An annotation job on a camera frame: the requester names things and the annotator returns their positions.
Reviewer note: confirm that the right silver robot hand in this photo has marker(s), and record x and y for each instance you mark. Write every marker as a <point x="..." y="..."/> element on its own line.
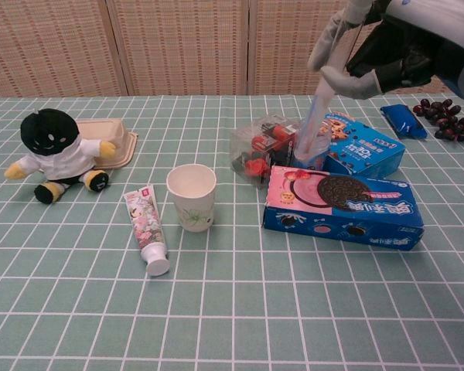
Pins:
<point x="417" y="50"/>

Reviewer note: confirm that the floral toothpaste tube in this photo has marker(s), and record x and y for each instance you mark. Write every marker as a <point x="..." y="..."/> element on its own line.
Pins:
<point x="147" y="224"/>

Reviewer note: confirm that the blue snack packet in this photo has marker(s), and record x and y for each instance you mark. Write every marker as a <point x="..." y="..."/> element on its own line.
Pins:
<point x="404" y="121"/>

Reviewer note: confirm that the dark red grape bunch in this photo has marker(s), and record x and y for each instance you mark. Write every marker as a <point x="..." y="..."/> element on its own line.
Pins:
<point x="448" y="120"/>

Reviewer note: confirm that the blue chocolate chip cookie box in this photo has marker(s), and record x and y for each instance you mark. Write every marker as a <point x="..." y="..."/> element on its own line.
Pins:
<point x="367" y="154"/>

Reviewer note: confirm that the red and white snack pack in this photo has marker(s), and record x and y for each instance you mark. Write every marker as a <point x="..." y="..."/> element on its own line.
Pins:
<point x="261" y="143"/>

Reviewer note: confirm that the pink and blue Oreo box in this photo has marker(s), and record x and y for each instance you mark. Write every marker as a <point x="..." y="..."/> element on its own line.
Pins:
<point x="332" y="220"/>

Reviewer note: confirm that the woven folding screen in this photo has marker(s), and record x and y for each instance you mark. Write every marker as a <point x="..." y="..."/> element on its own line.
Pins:
<point x="178" y="38"/>

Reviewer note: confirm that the white paper cup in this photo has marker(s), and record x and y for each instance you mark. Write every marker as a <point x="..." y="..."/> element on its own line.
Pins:
<point x="193" y="208"/>

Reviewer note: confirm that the green checked tablecloth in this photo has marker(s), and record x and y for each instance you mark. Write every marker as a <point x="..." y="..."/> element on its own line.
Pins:
<point x="255" y="309"/>

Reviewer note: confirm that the beige plastic tray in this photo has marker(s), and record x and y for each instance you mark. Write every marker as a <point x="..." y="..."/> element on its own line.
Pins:
<point x="114" y="131"/>

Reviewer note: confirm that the black-headed plush doll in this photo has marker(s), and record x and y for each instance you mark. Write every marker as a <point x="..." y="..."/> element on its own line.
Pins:
<point x="67" y="154"/>

